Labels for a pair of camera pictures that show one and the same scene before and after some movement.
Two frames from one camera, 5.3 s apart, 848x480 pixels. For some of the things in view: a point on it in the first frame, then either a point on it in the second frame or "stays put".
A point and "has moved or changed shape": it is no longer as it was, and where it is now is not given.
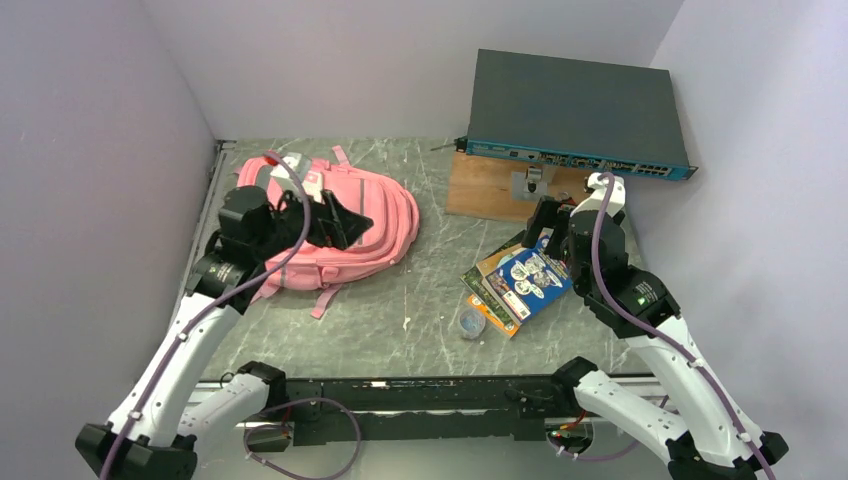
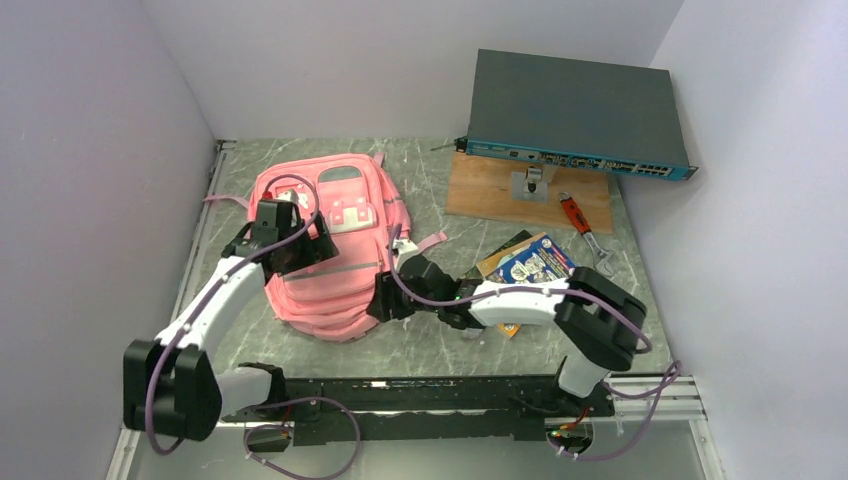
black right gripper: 549,212 → 386,297
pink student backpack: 384,245 has moved or changed shape
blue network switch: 589,116 stays put
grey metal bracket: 532,184 stays put
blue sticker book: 532,279 stays put
